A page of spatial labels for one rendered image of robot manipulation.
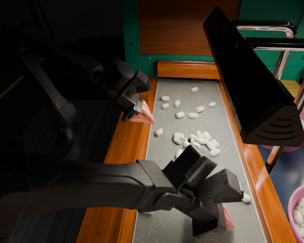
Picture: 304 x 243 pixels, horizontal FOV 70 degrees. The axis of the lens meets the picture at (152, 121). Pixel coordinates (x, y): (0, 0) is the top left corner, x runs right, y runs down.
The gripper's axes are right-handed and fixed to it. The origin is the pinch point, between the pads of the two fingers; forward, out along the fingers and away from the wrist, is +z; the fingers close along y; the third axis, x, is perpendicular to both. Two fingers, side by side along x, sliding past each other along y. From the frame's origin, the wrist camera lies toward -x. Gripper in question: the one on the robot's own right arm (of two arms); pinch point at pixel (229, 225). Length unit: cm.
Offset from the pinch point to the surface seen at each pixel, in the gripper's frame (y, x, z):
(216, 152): 23.7, 0.0, 0.1
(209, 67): 69, -7, -5
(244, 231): -0.1, -1.0, 4.0
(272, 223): 1.0, -6.7, 6.8
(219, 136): 33.7, -0.3, 3.3
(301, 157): 32.3, -14.7, 30.3
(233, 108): 3.9, -19.2, -22.9
